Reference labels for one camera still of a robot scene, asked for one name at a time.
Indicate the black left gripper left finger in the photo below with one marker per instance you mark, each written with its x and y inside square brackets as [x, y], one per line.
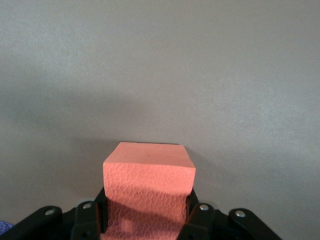
[82, 222]

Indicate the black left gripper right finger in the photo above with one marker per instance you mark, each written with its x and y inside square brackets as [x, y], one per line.
[207, 225]

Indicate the orange foam cube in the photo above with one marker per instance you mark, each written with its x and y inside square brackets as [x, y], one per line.
[150, 180]

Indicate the purple foam cube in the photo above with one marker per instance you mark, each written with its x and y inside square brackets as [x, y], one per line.
[5, 225]

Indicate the brown table cover sheet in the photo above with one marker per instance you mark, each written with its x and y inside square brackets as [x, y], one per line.
[160, 75]

